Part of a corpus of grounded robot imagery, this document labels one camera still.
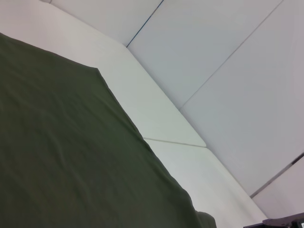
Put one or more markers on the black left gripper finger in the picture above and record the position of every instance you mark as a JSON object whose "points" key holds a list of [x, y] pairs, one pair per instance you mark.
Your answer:
{"points": [[280, 223]]}

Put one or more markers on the dark green shirt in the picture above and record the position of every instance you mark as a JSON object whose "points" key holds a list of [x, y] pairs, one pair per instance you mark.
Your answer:
{"points": [[71, 142]]}

